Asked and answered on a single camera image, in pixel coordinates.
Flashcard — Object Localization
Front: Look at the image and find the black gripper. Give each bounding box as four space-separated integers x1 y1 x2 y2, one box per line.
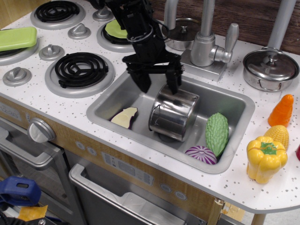
122 29 183 94

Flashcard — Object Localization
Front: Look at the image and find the small steel pot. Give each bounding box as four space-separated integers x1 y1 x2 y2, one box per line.
148 85 200 142

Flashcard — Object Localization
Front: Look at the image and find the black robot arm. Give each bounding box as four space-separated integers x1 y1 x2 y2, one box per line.
90 0 183 94

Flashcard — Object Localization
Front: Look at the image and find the steel pot with lid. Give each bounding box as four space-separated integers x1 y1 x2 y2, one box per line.
165 18 201 51
243 47 300 92

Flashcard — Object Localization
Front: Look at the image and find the grey toy sink basin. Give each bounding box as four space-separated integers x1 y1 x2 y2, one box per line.
87 72 255 174

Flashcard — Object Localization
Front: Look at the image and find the grey toy faucet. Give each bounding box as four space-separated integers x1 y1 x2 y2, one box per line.
161 0 239 81

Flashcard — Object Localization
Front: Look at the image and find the toy eggplant half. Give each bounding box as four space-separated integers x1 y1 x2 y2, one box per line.
111 107 138 129

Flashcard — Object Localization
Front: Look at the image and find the green round plate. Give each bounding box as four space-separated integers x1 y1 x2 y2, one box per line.
105 19 127 39

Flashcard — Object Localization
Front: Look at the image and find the green toy bitter gourd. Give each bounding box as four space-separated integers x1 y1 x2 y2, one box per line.
205 112 229 157

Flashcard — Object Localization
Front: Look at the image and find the black front burner coil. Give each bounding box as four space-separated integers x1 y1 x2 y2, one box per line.
54 52 109 88

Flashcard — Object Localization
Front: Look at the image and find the black burner coil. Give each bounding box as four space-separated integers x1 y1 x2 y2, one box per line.
35 0 80 23
54 52 109 88

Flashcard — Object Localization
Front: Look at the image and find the grey stove knob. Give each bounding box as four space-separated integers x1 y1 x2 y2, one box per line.
92 7 114 22
67 23 91 40
39 44 65 61
2 67 32 87

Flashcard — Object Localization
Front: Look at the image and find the purple toy onion half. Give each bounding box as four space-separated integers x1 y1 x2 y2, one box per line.
185 145 217 165

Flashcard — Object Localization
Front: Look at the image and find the black back burner coil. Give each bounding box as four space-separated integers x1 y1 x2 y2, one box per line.
35 0 80 23

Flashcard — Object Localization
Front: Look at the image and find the orange toy carrot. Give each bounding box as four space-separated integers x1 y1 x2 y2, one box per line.
268 94 294 127

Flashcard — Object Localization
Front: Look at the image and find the grey oven dial knob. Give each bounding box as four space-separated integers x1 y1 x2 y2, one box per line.
27 118 56 143

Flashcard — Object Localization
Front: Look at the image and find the yellow toy corn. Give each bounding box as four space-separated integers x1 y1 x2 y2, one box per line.
264 125 289 150

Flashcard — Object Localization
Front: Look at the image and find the yellow toy bell pepper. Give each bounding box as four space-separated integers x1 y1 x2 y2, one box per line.
247 136 288 184

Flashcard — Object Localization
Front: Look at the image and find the green rectangular lid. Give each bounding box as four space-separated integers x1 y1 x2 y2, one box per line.
0 27 37 52

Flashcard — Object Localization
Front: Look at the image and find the red toy piece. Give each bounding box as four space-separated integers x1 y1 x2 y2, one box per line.
295 145 300 161

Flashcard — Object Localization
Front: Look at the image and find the yellow tape piece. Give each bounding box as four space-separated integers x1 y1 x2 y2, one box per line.
17 205 48 222

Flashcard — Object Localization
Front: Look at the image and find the grey dishwasher door handle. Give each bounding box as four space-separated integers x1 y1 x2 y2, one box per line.
69 164 207 225

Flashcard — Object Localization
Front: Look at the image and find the grey oven door handle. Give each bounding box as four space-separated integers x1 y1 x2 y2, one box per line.
0 128 65 171

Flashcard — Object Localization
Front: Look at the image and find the grey vertical post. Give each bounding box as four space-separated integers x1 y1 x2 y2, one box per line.
267 0 297 50

